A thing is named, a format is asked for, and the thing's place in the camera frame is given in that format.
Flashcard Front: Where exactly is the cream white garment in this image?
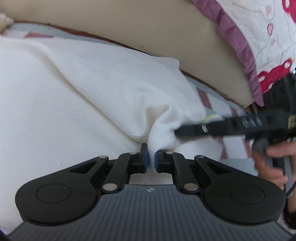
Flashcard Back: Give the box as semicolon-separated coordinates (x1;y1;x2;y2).
1;36;222;234

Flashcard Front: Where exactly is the cartoon quilt with purple ruffle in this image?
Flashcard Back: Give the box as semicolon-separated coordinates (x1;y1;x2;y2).
193;0;295;106

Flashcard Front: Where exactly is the person right hand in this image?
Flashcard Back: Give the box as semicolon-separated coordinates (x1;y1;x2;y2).
252;138;295;193

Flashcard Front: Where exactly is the beige bed base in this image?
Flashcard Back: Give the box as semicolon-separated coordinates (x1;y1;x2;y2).
1;1;253;107

